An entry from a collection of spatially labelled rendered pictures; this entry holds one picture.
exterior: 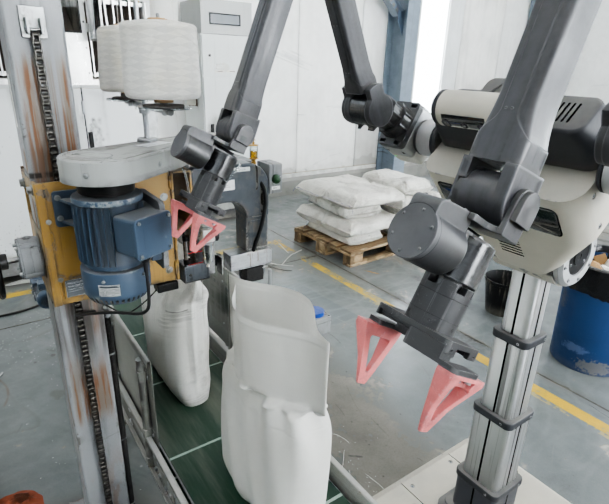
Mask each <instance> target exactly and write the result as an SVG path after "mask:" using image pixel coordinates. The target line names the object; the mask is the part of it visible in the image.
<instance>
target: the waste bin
mask: <svg viewBox="0 0 609 504"><path fill-rule="evenodd" d="M604 253H605V254H606V256H607V259H609V245H605V244H597V246H596V250H595V254H594V256H596V255H600V254H604ZM550 352H551V354H552V356H553V357H554V358H555V359H556V360H557V361H558V362H560V363H561V364H563V365H564V366H566V367H568V368H570V369H572V370H575V371H577V372H580V373H583V374H587V375H591V376H597V377H609V271H607V270H603V269H599V268H596V267H593V266H589V268H588V269H587V271H586V273H585V274H584V275H583V277H582V278H581V279H580V280H579V281H578V282H576V283H574V284H572V285H570V286H562V291H561V295H560V300H559V305H558V310H557V315H556V320H555V325H554V329H553V334H552V339H551V344H550Z"/></svg>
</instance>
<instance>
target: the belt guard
mask: <svg viewBox="0 0 609 504"><path fill-rule="evenodd" d="M175 137H176V136H171V137H164V138H158V141H165V142H172V143H173V140H174V138H175ZM172 143H166V144H161V145H156V146H150V147H141V146H134V145H140V144H145V143H141V142H137V141H136V142H129V143H122V144H115V145H108V146H101V147H94V148H87V149H80V150H73V151H68V152H64V153H61V154H59V155H58V156H57V157H56V159H57V166H58V172H59V179H60V182H61V183H63V184H65V185H70V186H76V187H113V186H122V185H129V184H133V183H137V182H141V181H143V180H146V179H149V178H152V177H155V176H158V175H160V174H163V173H166V172H169V171H172V170H174V169H177V168H180V167H183V166H186V165H189V164H187V163H185V162H183V161H181V160H179V159H177V158H175V157H173V156H171V153H170V150H171V145H172Z"/></svg>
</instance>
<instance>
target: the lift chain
mask: <svg viewBox="0 0 609 504"><path fill-rule="evenodd" d="M30 36H32V39H31V42H32V48H33V53H34V54H35V55H34V60H35V67H36V70H37V71H36V73H37V79H38V84H39V85H40V86H39V91H40V97H41V100H42V101H41V104H42V110H43V114H44V123H45V128H46V135H47V141H48V147H49V154H50V160H51V166H52V170H53V171H52V172H53V178H54V181H60V179H59V178H56V176H57V175H59V172H58V171H55V169H58V166H57V164H53V163H54V162H57V159H56V158H53V155H56V157H57V156H58V155H59V152H58V146H57V143H56V142H57V139H56V132H55V129H54V128H55V126H54V119H53V115H52V107H51V101H50V94H49V88H48V86H47V85H48V81H47V74H46V71H45V69H46V68H45V61H44V56H43V48H42V42H41V39H40V36H41V35H40V34H39V32H33V31H31V33H30ZM34 37H36V38H38V40H34ZM35 45H38V46H40V48H35V47H34V46H35ZM36 53H40V55H41V56H37V54H36ZM37 61H42V62H43V63H42V64H38V63H37ZM39 69H43V71H39ZM39 77H45V78H44V79H40V78H39ZM41 84H45V87H42V86H41ZM42 92H47V94H42ZM44 99H47V100H48V101H44ZM45 106H49V107H50V108H49V109H45V108H44V107H45ZM48 113H50V116H46V114H48ZM47 121H52V122H51V123H47ZM48 128H52V130H48ZM49 135H54V137H49ZM51 142H54V144H51ZM51 149H56V151H51ZM77 306H80V307H78V308H76V307H77ZM74 309H75V312H76V313H78V312H79V311H81V312H83V307H82V302H81V301H79V302H74ZM76 313H75V314H76ZM76 321H77V327H78V332H79V340H80V346H81V352H82V358H83V363H84V371H85V377H86V382H87V389H88V395H89V400H90V408H91V414H92V418H93V419H92V420H93V426H94V433H95V439H96V444H97V451H98V457H99V464H100V468H101V469H100V470H101V476H102V482H103V488H104V495H105V501H106V504H113V502H112V495H111V489H110V484H109V483H110V482H109V476H108V469H107V463H106V456H105V452H104V451H105V450H104V444H103V437H102V430H101V424H100V418H99V411H98V405H97V400H96V399H97V398H96V392H95V385H94V379H93V373H92V366H91V359H90V354H89V346H88V340H87V334H86V327H85V320H84V316H82V318H78V317H76ZM79 322H82V323H80V324H79ZM80 327H83V328H81V329H80ZM81 332H84V333H82V334H81ZM82 337H85V338H83V339H81V338H82ZM83 342H86V343H84V344H83ZM84 347H86V348H85V349H83V348H84ZM85 352H87V353H85ZM84 353H85V354H84ZM85 357H88V358H86V359H85ZM86 362H89V363H86ZM89 366H90V367H89ZM86 367H89V368H86ZM87 372H90V373H87ZM89 376H91V377H90V378H88V377H89ZM89 381H92V382H89ZM92 385H93V386H92ZM89 386H92V387H89ZM92 390H93V391H92ZM90 391H92V392H90ZM91 395H94V396H91ZM92 400H93V401H92ZM93 404H95V405H93ZM92 405H93V406H92ZM95 408H96V409H95ZM93 409H95V410H93ZM94 413H97V414H94ZM96 417H97V418H96ZM94 418H96V419H94ZM95 422H97V423H95ZM97 426H99V427H97ZM98 430H99V431H98ZM97 431H98V432H97ZM97 435H99V436H97ZM98 439H100V440H98ZM100 443H101V444H100ZM101 447H102V448H101ZM99 448H100V449H99ZM102 451H103V452H102ZM100 452H101V453H100ZM103 459H104V460H103ZM101 460H102V461H101ZM102 464H103V465H102ZM102 468H103V469H102ZM105 471H106V472H105ZM103 472H104V473H103ZM106 479H107V480H106ZM104 480H105V481H104ZM107 487H108V488H107ZM107 491H108V492H107ZM107 495H108V496H107Z"/></svg>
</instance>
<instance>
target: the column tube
mask: <svg viewBox="0 0 609 504"><path fill-rule="evenodd" d="M17 5H23V6H35V7H43V9H44V16H45V23H46V29H47V36H48V39H42V38H40V39H41V42H42V48H43V56H44V61H45V68H46V69H45V71H46V74H47V81H48V85H47V86H48V88H49V94H50V101H51V107H52V115H53V119H54V126H55V128H54V129H55V132H56V139H57V142H56V143H57V146H58V152H59V154H61V153H64V152H68V151H73V150H80V149H81V145H80V138H79V130H78V123H77V116H76V108H75V101H74V94H73V87H72V79H71V72H70V65H69V57H68V50H67V43H66V36H65V28H64V21H63V14H62V6H61V0H0V41H1V46H2V52H3V57H4V63H5V68H6V73H7V74H9V80H10V85H11V91H12V96H13V102H14V107H15V113H16V118H17V124H18V127H17V125H16V128H17V134H18V139H19V145H20V150H21V156H22V161H23V167H24V172H25V174H26V176H27V177H28V179H29V180H30V181H34V182H35V183H42V182H53V181H54V178H53V172H52V171H53V170H52V166H51V160H50V154H49V147H48V141H47V135H46V128H45V123H44V114H43V110H42V104H41V101H42V100H41V97H40V91H39V86H40V85H39V84H38V79H37V73H36V71H37V70H36V67H35V60H34V55H35V54H34V53H33V48H32V42H31V39H32V38H22V35H21V29H20V23H19V17H18V11H17ZM46 293H47V298H48V304H49V309H50V315H51V320H52V326H53V331H54V337H55V342H56V348H57V353H58V359H59V364H60V370H61V375H62V381H63V386H64V392H65V397H66V402H67V408H68V413H69V419H70V424H71V430H72V435H73V441H74V446H75V452H76V457H77V461H78V465H79V473H80V478H81V482H82V490H83V496H84V501H85V504H106V501H105V495H104V488H103V482H102V476H101V470H100V469H101V468H100V464H99V457H98V451H97V444H96V439H95V433H94V426H93V420H92V419H93V418H92V414H91V408H90V400H89V395H88V389H87V382H86V377H85V371H84V363H83V358H82V352H81V346H80V340H79V332H78V327H77V321H76V317H75V316H74V315H75V313H76V312H75V309H74V303H69V304H65V305H63V306H59V307H55V306H54V304H53V301H52V299H51V297H50V295H49V293H48V290H47V288H46ZM81 302H82V307H83V312H84V311H89V310H96V312H99V311H103V305H102V304H100V303H96V302H94V301H92V300H91V299H87V300H83V301H81ZM84 320H85V327H86V334H87V340H88V346H89V354H90V359H91V366H92V373H93V379H94V385H95V392H96V398H97V399H96V400H97V405H98V411H99V418H100V424H101V430H102V437H103V444H104V450H105V451H104V452H105V456H106V463H107V469H108V476H109V482H110V483H109V484H110V489H111V495H112V502H113V504H130V502H129V494H128V487H127V482H126V473H125V465H124V458H123V451H122V443H121V436H120V429H119V422H118V414H117V407H116V400H115V392H114V385H113V378H112V371H111V363H110V356H109V349H108V341H107V334H106V327H105V320H104V314H101V315H90V316H84Z"/></svg>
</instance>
